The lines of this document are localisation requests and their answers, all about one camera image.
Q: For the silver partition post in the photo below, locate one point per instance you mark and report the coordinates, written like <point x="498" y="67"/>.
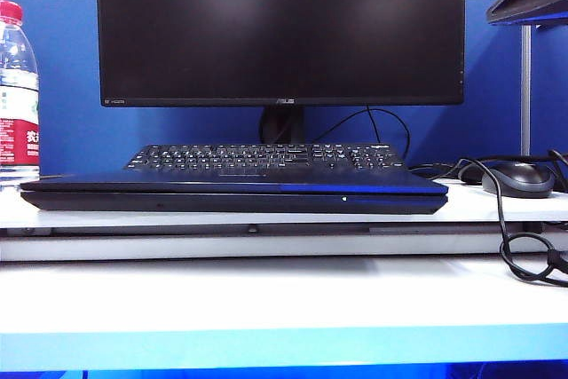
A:
<point x="526" y="86"/>

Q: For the black ASUS monitor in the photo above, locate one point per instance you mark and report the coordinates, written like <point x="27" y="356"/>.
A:
<point x="266" y="28"/>

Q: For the black computer mouse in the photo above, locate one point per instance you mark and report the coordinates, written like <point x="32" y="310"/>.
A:
<point x="519" y="181"/>

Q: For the clear water bottle red label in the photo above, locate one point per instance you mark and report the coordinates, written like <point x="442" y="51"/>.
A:
<point x="18" y="86"/>

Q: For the black desktop keyboard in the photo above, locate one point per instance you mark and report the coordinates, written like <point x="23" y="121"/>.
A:
<point x="266" y="158"/>

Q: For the blue office partition panel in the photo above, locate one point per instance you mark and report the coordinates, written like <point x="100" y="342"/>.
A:
<point x="66" y="86"/>
<point x="550" y="86"/>

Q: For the black Hasee laptop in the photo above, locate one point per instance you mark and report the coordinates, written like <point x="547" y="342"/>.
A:
<point x="222" y="202"/>

